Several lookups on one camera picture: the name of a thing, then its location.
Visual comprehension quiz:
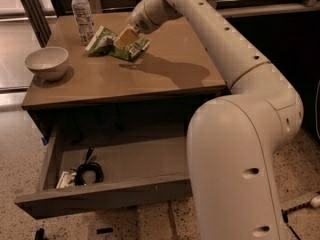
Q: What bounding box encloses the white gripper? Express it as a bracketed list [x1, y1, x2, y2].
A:
[114, 4, 158, 48]

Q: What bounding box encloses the green jalapeno chip bag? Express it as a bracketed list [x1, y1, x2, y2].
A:
[86, 26, 150, 62]

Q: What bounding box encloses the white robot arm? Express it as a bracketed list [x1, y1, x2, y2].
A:
[121, 0, 303, 240]

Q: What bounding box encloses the brown drawer cabinet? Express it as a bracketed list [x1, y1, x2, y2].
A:
[21, 11, 231, 142]

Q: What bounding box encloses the open grey top drawer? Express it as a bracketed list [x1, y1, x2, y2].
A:
[14, 122, 191, 219]

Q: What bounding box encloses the clear plastic water bottle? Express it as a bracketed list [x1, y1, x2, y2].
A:
[71, 0, 95, 46]

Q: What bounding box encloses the white ceramic bowl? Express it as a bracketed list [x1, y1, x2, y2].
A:
[25, 46, 69, 81]

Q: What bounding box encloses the metal railing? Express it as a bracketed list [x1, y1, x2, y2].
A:
[13, 0, 320, 48]

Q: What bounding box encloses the blue tape piece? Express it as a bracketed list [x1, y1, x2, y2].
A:
[41, 137, 48, 146]

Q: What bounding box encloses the small white packet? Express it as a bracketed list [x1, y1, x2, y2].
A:
[56, 171, 76, 189]

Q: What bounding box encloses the small black floor object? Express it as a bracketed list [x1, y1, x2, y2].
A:
[34, 228, 44, 240]

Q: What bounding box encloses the white power strip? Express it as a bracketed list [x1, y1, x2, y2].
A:
[282, 192, 320, 214]

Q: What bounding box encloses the coiled black cable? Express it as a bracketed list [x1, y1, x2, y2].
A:
[74, 146, 105, 186]

